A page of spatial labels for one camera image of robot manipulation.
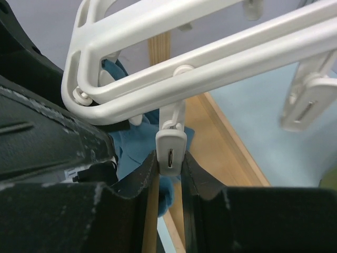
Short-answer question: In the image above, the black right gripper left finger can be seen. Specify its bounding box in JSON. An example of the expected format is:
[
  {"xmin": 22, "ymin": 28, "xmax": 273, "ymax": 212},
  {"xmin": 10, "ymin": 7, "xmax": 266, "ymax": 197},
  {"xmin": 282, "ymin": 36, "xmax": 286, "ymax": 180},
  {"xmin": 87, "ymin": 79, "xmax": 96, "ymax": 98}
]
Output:
[{"xmin": 1, "ymin": 153, "xmax": 159, "ymax": 252}]

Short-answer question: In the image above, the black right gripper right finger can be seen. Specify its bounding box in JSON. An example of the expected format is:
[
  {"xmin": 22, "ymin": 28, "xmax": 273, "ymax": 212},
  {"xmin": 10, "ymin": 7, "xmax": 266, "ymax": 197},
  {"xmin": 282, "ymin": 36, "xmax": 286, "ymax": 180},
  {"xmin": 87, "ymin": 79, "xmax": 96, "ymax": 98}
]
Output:
[{"xmin": 181, "ymin": 153, "xmax": 336, "ymax": 252}]

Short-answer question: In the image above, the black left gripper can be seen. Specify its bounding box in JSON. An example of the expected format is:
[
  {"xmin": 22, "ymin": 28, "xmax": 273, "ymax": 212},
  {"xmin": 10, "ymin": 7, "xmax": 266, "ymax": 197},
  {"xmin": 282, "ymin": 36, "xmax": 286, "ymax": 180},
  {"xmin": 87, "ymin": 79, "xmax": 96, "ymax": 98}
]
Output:
[{"xmin": 1, "ymin": 1, "xmax": 129, "ymax": 184}]

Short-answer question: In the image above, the blue sock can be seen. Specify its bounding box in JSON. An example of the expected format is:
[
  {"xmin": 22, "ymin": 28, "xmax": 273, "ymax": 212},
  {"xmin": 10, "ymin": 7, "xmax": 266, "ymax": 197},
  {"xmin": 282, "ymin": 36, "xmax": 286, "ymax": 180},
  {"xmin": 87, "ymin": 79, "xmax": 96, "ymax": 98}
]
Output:
[{"xmin": 102, "ymin": 58, "xmax": 196, "ymax": 218}]

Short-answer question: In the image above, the white plastic clip hanger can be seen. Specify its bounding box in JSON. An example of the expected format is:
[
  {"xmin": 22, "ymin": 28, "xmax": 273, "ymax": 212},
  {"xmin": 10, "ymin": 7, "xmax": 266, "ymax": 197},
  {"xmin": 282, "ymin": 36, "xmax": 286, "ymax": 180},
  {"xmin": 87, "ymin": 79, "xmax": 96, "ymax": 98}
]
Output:
[{"xmin": 61, "ymin": 1, "xmax": 336, "ymax": 177}]

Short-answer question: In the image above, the wooden rack frame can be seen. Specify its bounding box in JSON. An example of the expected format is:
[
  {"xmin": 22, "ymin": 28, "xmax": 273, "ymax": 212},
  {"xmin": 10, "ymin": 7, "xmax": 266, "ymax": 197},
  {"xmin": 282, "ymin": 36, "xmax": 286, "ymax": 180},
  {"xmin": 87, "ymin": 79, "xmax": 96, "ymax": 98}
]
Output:
[{"xmin": 141, "ymin": 28, "xmax": 272, "ymax": 253}]

